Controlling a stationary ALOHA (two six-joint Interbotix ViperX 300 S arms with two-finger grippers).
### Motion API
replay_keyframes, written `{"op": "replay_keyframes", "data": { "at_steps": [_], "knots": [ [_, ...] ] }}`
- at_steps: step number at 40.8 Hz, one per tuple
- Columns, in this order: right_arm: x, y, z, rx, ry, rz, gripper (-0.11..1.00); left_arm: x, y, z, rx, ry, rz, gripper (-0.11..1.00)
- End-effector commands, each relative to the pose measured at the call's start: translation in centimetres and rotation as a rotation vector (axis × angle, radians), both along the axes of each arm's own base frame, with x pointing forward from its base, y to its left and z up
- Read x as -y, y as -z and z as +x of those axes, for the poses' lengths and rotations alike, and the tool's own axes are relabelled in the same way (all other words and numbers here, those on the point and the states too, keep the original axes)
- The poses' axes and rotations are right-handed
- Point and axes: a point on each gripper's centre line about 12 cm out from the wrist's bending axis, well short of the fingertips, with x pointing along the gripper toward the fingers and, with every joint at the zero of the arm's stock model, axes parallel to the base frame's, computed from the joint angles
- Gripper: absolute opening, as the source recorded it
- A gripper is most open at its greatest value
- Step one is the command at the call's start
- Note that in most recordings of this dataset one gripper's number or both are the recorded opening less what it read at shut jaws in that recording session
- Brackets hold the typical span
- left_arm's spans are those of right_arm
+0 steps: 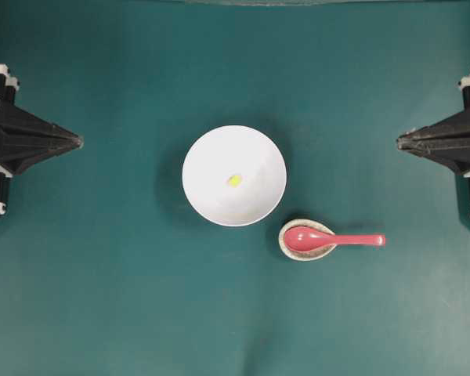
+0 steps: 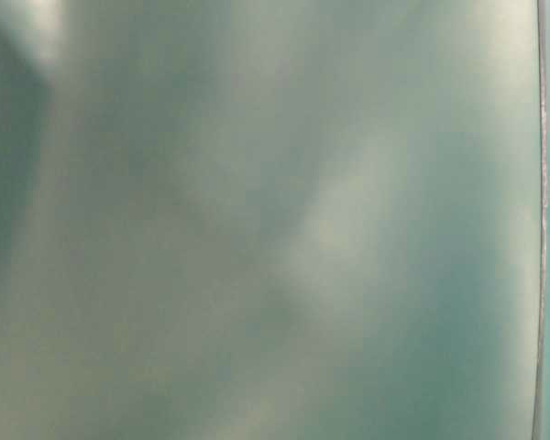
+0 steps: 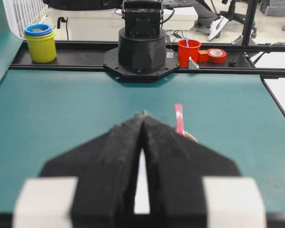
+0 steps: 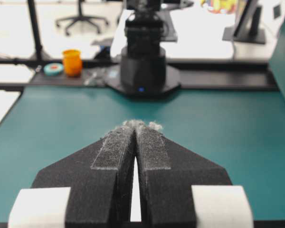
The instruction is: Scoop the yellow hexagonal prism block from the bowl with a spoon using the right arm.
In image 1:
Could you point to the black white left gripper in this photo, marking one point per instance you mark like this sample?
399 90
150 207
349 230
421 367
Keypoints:
16 159

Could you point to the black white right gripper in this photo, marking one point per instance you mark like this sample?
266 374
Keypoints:
454 155

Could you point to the pink plastic spoon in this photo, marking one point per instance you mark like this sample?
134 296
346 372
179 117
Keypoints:
306 239

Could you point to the speckled ceramic spoon rest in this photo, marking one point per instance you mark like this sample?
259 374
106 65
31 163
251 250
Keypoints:
305 256

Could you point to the white ceramic bowl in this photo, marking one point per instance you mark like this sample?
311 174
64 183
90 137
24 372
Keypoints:
234 150

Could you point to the yellow hexagonal prism block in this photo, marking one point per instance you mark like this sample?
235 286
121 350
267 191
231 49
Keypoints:
234 180

